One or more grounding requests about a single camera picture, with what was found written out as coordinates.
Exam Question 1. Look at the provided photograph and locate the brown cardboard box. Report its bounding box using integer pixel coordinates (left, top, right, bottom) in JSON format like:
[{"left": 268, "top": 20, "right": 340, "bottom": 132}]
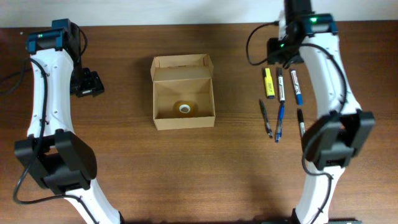
[{"left": 150, "top": 54, "right": 216, "bottom": 131}]

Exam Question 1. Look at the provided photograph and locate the black capped whiteboard marker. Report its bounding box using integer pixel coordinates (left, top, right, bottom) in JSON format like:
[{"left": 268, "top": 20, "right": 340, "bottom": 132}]
[{"left": 276, "top": 67, "right": 285, "bottom": 103}]

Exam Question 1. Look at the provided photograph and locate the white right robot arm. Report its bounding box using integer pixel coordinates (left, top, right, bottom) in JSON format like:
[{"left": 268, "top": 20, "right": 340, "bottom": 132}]
[{"left": 267, "top": 0, "right": 375, "bottom": 223}]

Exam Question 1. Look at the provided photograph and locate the black right camera cable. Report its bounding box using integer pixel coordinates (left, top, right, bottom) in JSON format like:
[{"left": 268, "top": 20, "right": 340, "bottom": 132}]
[{"left": 246, "top": 21, "right": 280, "bottom": 67}]

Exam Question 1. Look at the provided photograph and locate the yellow tape roll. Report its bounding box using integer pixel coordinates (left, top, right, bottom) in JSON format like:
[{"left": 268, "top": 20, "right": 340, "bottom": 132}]
[{"left": 174, "top": 100, "right": 198, "bottom": 118}]

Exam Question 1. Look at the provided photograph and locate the black ballpoint pen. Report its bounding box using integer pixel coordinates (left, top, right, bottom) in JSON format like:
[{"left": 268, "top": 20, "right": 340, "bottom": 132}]
[{"left": 259, "top": 99, "right": 273, "bottom": 139}]

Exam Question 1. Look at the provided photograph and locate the yellow highlighter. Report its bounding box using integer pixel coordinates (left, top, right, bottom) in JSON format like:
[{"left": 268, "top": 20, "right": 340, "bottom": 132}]
[{"left": 264, "top": 68, "right": 275, "bottom": 99}]

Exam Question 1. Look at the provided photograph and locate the black permanent marker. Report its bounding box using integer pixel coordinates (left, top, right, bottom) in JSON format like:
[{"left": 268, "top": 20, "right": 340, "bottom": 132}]
[{"left": 297, "top": 109, "right": 305, "bottom": 137}]

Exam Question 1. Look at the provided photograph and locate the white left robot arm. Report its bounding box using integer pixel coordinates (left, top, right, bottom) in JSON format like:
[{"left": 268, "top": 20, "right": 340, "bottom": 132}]
[{"left": 12, "top": 19, "right": 124, "bottom": 223}]

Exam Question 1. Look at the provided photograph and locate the blue capped whiteboard marker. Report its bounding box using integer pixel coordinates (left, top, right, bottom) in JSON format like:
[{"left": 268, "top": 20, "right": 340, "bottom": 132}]
[{"left": 290, "top": 70, "right": 303, "bottom": 106}]

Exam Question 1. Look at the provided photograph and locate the blue ballpoint pen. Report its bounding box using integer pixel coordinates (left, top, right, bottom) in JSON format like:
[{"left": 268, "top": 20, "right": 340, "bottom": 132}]
[{"left": 275, "top": 103, "right": 285, "bottom": 143}]

